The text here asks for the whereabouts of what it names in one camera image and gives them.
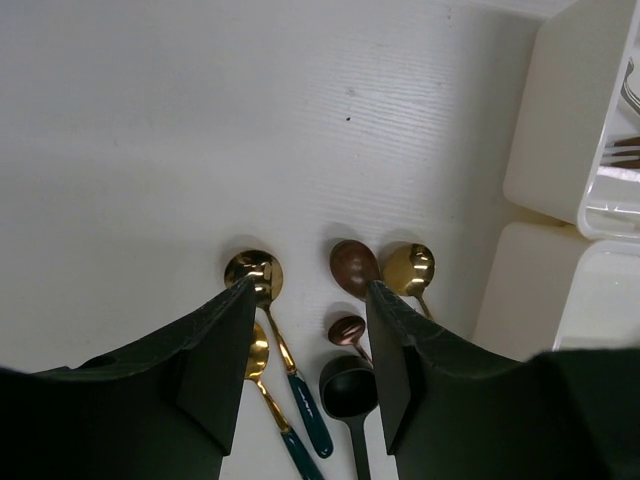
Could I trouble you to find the gold spoon green handle left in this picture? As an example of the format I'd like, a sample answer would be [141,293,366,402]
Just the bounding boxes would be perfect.
[223,248,334,460]

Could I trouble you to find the long silver fork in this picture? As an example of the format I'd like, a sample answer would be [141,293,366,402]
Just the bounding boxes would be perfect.
[619,59,640,161]

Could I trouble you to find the small copper spoon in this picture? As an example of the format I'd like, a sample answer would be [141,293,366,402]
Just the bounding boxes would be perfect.
[327,315,372,364]

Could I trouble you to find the white plastic bin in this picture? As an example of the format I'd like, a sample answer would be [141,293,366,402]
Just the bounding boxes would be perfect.
[472,222,639,361]
[503,1,639,242]

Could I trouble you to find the gold spoon green handle right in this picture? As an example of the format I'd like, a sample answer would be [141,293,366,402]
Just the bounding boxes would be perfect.
[382,243,435,321]

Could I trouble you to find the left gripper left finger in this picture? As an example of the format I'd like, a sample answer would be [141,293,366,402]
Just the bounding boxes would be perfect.
[1,280,256,479]

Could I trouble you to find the far white plastic bin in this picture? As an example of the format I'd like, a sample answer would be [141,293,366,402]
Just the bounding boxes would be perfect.
[503,1,639,242]

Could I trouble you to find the small gold spoon green handle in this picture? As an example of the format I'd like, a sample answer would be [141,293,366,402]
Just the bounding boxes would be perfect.
[244,322,324,480]

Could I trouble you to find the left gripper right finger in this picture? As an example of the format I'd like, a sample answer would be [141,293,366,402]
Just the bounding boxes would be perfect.
[366,281,639,479]

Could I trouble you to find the black measuring spoon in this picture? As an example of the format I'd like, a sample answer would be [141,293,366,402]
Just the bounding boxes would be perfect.
[319,355,378,479]

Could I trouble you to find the near white plastic bin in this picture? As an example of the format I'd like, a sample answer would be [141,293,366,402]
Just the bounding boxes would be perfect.
[472,222,639,361]

